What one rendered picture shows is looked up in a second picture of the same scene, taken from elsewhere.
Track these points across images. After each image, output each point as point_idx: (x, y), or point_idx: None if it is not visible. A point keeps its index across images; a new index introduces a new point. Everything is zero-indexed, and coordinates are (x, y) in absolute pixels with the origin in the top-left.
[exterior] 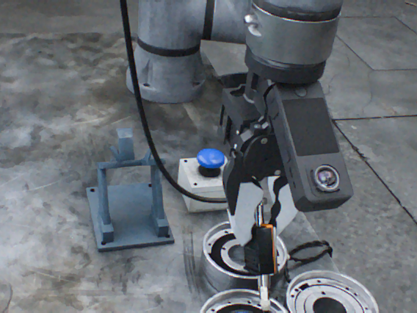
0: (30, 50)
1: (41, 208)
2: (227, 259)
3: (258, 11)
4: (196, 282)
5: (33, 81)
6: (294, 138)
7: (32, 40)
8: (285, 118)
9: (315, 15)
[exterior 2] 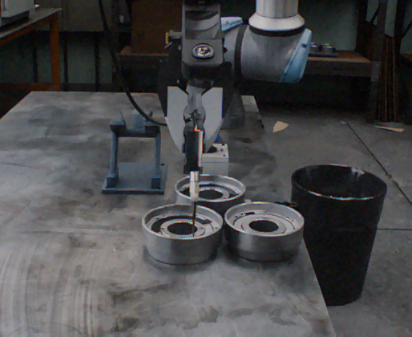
0: (115, 100)
1: (74, 170)
2: None
3: None
4: None
5: (107, 114)
6: (186, 30)
7: (120, 95)
8: (183, 19)
9: None
